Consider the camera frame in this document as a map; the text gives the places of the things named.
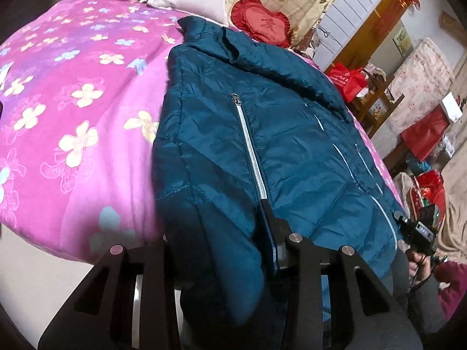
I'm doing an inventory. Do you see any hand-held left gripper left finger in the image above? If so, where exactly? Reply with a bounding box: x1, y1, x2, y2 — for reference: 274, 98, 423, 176
36, 235, 184, 350

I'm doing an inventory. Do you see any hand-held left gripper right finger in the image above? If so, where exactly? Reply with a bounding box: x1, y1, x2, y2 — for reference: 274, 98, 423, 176
260, 199, 426, 350

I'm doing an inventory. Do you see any teal puffer jacket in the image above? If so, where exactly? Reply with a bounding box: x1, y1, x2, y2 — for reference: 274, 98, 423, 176
151, 16, 408, 350

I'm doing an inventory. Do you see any person's right forearm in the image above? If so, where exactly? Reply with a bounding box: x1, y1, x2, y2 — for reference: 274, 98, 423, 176
404, 273, 450, 337

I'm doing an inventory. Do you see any person's right hand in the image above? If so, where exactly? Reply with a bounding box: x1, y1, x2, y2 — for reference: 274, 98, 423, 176
406, 249, 435, 293

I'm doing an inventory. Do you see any red printed floor bag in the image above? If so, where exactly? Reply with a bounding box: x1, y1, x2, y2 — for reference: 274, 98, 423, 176
406, 169, 448, 227

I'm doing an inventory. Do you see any beige sofa cover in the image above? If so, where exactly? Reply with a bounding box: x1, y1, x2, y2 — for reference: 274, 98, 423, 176
433, 146, 467, 264

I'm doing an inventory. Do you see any maroon fuzzy cloth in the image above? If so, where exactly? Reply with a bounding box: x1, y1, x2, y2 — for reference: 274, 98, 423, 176
433, 260, 465, 319

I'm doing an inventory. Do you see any red gift bag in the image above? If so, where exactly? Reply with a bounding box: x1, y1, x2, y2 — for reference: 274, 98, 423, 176
400, 109, 452, 162

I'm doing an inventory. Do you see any wooden chair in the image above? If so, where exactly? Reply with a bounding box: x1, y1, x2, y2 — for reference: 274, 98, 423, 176
349, 73, 406, 140

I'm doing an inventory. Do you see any white box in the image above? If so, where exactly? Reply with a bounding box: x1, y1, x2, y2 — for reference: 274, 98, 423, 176
441, 92, 465, 123

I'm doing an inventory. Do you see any pink floral quilt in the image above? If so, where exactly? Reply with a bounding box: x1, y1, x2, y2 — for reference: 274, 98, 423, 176
386, 38, 457, 125

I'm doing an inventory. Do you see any red shopping bag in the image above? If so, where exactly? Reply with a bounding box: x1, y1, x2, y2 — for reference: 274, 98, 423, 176
326, 62, 368, 103

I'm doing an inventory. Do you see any red heart pillow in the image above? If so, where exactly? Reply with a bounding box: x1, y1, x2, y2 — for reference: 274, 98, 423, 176
231, 0, 293, 49

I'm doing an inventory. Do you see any pink floral bedsheet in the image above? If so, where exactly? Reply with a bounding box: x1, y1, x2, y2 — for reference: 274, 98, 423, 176
0, 0, 402, 265

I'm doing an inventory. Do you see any wall calendar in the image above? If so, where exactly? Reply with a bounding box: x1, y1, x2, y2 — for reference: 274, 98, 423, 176
392, 27, 415, 58

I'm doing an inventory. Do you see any wooden door frame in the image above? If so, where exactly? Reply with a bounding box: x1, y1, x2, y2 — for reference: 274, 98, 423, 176
328, 0, 406, 71

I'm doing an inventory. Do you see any gold wall plaque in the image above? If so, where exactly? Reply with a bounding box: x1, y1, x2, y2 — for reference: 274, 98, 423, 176
440, 11, 467, 41

